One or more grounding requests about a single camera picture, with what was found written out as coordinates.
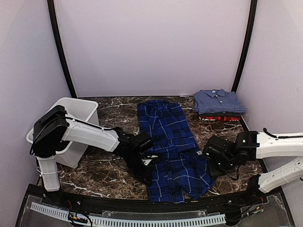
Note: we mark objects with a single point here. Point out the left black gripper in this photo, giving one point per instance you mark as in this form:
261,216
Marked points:
147,172

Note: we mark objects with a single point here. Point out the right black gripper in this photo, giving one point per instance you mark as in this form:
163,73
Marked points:
214,171

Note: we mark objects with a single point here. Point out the dark blue plaid shirt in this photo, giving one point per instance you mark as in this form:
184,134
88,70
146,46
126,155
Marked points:
182,169

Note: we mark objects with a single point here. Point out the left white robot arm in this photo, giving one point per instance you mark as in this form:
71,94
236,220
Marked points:
113,140

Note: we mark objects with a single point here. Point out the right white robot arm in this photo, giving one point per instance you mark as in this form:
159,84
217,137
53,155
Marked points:
226,157

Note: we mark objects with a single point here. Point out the red black folded shirt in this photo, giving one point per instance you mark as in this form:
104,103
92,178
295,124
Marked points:
225,117

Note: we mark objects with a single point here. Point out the light blue checked folded shirt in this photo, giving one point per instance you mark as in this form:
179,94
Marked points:
217,101

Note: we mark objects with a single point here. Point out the white plastic bin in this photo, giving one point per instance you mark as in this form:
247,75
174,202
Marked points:
57,134

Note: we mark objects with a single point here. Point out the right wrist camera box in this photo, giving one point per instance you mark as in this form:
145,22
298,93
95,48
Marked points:
214,147

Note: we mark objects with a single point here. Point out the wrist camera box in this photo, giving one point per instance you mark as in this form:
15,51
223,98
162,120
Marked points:
214,147
144,149

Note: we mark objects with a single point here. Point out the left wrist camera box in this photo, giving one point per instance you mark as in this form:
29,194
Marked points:
144,149

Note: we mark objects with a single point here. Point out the black front rail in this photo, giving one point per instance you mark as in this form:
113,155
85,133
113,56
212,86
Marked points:
226,203

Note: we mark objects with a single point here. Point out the white slotted cable duct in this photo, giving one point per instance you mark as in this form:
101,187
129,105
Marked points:
131,219

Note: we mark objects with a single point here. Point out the right black frame post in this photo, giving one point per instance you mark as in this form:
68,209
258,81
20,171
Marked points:
246,44

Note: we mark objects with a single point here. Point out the black frame post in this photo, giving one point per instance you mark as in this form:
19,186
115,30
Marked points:
246,44
59,47

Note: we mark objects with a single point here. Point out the left black frame post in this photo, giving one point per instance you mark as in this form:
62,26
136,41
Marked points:
59,47

